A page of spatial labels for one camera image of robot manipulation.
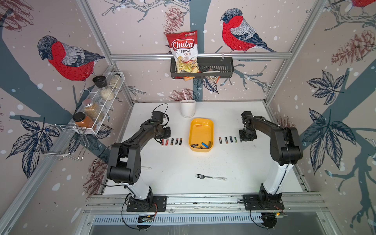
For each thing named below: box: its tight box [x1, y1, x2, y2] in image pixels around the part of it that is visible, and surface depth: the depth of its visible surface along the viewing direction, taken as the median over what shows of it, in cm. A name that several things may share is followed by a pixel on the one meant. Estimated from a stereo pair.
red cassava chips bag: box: [165, 30, 201, 82], surface depth 85 cm
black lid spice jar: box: [92, 75, 115, 102], surface depth 76 cm
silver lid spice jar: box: [82, 98, 105, 122], surface depth 67 cm
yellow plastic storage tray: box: [188, 117, 214, 153], surface depth 102 cm
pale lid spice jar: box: [109, 73, 122, 89], surface depth 87 cm
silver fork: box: [195, 173, 228, 181], surface depth 83 cm
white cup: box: [180, 99, 197, 118], surface depth 106 cm
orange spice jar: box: [72, 112, 94, 128], surface depth 61 cm
